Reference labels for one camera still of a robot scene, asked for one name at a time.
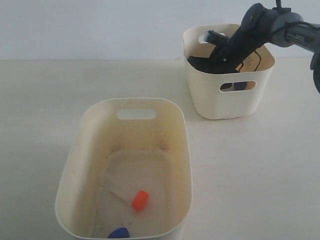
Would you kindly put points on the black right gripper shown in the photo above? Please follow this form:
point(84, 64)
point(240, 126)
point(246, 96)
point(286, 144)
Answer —
point(244, 42)

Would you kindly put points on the orange-capped clear tube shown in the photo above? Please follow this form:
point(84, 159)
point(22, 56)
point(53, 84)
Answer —
point(136, 198)

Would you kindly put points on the blue-capped clear tube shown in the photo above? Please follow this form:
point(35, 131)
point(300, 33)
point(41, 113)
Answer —
point(119, 233)

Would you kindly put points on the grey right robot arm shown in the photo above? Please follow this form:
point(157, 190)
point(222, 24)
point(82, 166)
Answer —
point(278, 26)

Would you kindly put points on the dark grey metal block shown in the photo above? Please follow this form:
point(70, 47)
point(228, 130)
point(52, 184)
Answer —
point(215, 38)

